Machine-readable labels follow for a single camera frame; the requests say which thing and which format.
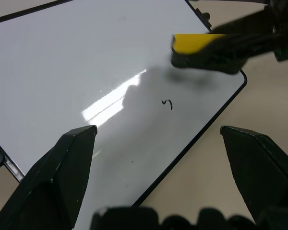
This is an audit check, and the silver metal whiteboard bracket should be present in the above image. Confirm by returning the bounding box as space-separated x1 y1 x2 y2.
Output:
0 134 25 184

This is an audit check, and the yellow whiteboard eraser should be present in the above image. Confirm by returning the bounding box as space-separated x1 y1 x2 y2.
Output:
171 34 228 56

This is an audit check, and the black-framed whiteboard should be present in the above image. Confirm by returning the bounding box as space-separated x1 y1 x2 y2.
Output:
0 0 248 230

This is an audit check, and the dark whiteboard bracket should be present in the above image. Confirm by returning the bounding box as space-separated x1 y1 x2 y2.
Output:
195 7 213 29

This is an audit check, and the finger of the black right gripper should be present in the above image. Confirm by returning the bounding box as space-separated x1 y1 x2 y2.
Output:
210 8 276 35
171 33 277 75

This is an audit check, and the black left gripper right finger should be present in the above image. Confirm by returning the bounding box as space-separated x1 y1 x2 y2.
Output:
219 125 288 225

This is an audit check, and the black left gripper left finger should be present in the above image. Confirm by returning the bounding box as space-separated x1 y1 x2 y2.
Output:
0 125 98 230

